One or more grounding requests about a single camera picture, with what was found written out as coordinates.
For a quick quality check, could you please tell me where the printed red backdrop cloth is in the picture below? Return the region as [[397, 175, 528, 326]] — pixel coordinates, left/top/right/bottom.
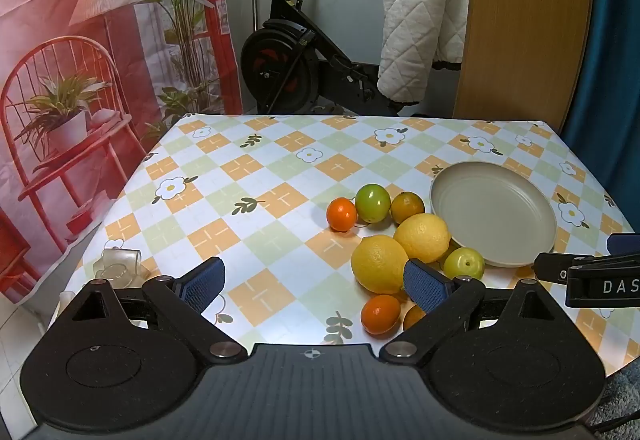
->
[[0, 0, 242, 306]]

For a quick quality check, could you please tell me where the dark orange tangerine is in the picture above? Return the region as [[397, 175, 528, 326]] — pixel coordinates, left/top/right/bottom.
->
[[390, 191, 426, 225]]

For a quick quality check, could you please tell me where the white quilted blanket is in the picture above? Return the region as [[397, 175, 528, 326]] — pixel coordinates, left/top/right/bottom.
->
[[376, 0, 472, 106]]

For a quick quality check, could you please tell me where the grey fuzzy rug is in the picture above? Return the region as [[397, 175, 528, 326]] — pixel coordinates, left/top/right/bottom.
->
[[587, 362, 640, 440]]

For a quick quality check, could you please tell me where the black exercise bike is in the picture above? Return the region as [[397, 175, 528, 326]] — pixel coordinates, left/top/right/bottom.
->
[[235, 0, 416, 116]]

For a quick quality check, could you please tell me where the yellow lemon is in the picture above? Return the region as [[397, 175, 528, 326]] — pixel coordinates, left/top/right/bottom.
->
[[350, 235, 410, 295], [393, 213, 452, 264]]

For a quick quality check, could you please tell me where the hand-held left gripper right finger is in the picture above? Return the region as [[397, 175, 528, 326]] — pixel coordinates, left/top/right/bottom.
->
[[382, 257, 563, 366]]

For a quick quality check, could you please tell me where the checkered floral tablecloth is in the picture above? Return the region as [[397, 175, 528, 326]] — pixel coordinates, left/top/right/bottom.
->
[[47, 113, 640, 381]]

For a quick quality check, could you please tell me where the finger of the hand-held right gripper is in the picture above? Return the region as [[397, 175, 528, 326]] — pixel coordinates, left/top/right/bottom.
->
[[534, 253, 601, 283], [607, 234, 640, 255]]

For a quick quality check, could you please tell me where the bright orange tangerine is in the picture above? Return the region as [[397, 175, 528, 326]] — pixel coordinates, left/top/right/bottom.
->
[[326, 197, 359, 232]]

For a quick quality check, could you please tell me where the large green apple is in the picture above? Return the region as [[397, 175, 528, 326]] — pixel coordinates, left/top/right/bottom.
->
[[355, 183, 392, 223]]

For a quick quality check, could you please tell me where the small green apple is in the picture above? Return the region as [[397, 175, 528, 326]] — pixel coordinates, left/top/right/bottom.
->
[[443, 246, 486, 281]]

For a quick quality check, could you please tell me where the clear glass cup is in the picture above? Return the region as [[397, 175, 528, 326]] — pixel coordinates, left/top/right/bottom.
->
[[94, 247, 151, 288]]

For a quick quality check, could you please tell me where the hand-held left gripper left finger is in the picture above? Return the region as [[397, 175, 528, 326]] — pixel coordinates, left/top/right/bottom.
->
[[65, 256, 248, 363]]

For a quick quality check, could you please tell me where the teal curtain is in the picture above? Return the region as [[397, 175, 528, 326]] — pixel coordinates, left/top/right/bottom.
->
[[560, 0, 640, 233]]

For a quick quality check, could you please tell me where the beige round plate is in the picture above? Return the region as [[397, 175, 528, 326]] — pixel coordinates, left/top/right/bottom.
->
[[430, 161, 558, 268]]

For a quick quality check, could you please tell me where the wooden board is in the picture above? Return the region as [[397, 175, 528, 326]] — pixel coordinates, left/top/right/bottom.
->
[[452, 0, 596, 121]]

